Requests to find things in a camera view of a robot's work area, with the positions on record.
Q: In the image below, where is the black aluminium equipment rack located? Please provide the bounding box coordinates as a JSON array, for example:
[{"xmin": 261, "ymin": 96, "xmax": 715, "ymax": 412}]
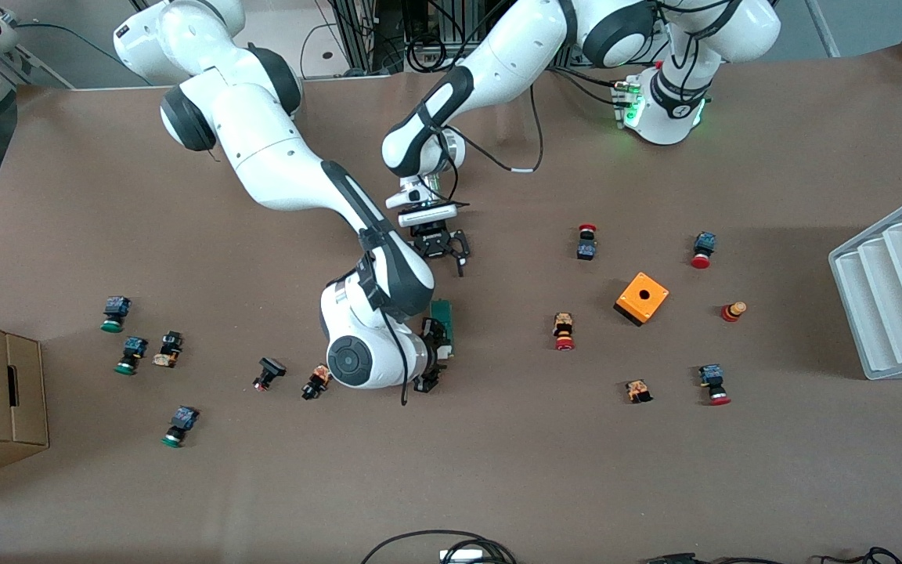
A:
[{"xmin": 326, "ymin": 0, "xmax": 655, "ymax": 73}]

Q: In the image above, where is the black cable white tape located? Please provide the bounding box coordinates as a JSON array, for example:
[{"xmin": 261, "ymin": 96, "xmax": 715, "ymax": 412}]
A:
[{"xmin": 451, "ymin": 82, "xmax": 543, "ymax": 175}]

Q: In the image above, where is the orange push button enclosure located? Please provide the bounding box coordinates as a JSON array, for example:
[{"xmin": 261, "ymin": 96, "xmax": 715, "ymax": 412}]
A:
[{"xmin": 613, "ymin": 271, "xmax": 670, "ymax": 327}]

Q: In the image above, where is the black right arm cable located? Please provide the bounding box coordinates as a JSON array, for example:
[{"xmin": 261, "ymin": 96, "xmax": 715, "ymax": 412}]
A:
[{"xmin": 353, "ymin": 223, "xmax": 413, "ymax": 407}]

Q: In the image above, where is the green push button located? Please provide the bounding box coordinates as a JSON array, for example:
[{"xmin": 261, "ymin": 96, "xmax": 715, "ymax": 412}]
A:
[
  {"xmin": 161, "ymin": 405, "xmax": 200, "ymax": 449},
  {"xmin": 100, "ymin": 295, "xmax": 132, "ymax": 334},
  {"xmin": 114, "ymin": 336, "xmax": 149, "ymax": 376}
]

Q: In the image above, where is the black coiled cable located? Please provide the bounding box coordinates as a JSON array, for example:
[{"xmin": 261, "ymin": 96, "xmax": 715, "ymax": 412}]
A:
[{"xmin": 406, "ymin": 31, "xmax": 452, "ymax": 73}]

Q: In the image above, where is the black square push button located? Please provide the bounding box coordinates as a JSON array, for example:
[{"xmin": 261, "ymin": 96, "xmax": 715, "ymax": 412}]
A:
[{"xmin": 252, "ymin": 357, "xmax": 287, "ymax": 392}]

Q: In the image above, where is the white ribbed tray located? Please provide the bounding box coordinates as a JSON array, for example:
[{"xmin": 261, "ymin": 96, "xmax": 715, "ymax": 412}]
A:
[{"xmin": 828, "ymin": 186, "xmax": 902, "ymax": 381}]

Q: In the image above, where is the black orange switch unit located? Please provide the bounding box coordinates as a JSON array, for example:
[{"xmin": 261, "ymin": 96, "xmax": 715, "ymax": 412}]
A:
[{"xmin": 152, "ymin": 331, "xmax": 185, "ymax": 369}]

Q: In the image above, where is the black looped cable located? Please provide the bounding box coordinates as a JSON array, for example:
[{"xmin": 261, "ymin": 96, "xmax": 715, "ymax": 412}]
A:
[{"xmin": 360, "ymin": 530, "xmax": 518, "ymax": 564}]

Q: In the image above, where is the green circuit board module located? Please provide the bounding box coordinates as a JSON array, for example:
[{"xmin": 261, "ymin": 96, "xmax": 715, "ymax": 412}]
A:
[{"xmin": 431, "ymin": 300, "xmax": 456, "ymax": 359}]

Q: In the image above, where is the black thin cable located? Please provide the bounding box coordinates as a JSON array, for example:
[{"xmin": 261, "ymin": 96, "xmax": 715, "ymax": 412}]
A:
[{"xmin": 643, "ymin": 547, "xmax": 902, "ymax": 564}]

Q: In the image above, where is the black orange selector switch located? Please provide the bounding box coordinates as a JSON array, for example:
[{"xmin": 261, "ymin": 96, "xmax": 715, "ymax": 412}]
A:
[{"xmin": 301, "ymin": 364, "xmax": 333, "ymax": 402}]

